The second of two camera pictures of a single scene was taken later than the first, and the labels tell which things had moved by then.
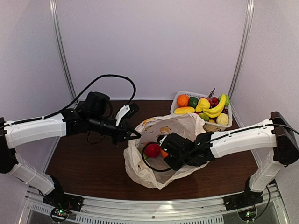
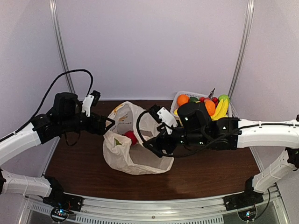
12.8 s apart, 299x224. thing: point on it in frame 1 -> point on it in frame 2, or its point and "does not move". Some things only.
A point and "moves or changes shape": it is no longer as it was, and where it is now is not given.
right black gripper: [175, 166] -> [161, 137]
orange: [164, 154] moves or changes shape
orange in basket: [182, 100] does not move
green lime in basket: [193, 101] does not move
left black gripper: [120, 134] -> [101, 130]
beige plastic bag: [144, 160] moves or changes shape
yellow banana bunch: [215, 112] moves or changes shape
